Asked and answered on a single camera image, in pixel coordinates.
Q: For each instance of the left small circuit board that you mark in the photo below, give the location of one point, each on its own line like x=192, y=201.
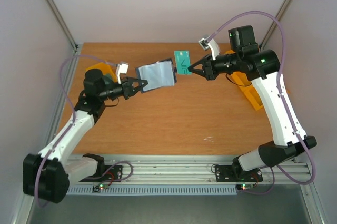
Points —
x=100, y=187

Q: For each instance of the aluminium corner post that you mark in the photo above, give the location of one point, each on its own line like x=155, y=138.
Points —
x=55, y=11
x=280, y=14

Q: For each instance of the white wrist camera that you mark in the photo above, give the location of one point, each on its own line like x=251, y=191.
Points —
x=122, y=68
x=210, y=44

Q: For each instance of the left aluminium corner post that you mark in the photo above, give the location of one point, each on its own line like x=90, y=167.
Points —
x=55, y=11

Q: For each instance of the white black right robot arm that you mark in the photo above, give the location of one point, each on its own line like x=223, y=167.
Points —
x=262, y=70

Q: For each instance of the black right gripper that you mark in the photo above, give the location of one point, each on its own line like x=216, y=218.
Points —
x=209, y=67

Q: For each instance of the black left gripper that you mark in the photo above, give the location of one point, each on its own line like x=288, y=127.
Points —
x=128, y=88

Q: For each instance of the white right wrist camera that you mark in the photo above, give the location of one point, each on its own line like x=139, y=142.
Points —
x=210, y=44

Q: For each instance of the teal VIP card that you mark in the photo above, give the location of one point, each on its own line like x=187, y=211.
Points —
x=182, y=61

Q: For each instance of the yellow bin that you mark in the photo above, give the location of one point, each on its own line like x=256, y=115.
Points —
x=240, y=79
x=253, y=97
x=106, y=69
x=230, y=53

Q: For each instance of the small circuit board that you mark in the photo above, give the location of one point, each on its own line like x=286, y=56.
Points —
x=100, y=187
x=245, y=186

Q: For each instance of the yellow bin far right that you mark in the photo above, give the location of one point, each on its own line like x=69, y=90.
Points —
x=230, y=53

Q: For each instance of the yellow bin near right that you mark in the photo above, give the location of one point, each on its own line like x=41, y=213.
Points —
x=253, y=97

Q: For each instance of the aluminium rail base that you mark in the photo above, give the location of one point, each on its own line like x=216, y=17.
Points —
x=196, y=169

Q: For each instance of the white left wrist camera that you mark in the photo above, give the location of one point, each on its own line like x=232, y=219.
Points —
x=122, y=68

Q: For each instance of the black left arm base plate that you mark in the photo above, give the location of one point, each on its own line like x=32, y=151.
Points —
x=116, y=172

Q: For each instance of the right small circuit board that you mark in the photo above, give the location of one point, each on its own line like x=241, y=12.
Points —
x=245, y=186

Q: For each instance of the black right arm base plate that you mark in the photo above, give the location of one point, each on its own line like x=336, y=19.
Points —
x=227, y=173

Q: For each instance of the yellow bin left side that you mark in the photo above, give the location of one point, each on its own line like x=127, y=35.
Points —
x=106, y=69

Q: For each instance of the blue leather card holder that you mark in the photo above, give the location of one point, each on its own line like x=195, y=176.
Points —
x=158, y=74

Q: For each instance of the right aluminium corner post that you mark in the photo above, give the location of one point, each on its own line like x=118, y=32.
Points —
x=280, y=14

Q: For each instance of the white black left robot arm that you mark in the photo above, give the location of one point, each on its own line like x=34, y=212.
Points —
x=47, y=175

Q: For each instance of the grey slotted cable duct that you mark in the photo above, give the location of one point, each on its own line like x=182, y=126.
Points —
x=156, y=190

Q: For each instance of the yellow bin middle right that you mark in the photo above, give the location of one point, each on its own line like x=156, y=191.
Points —
x=240, y=79

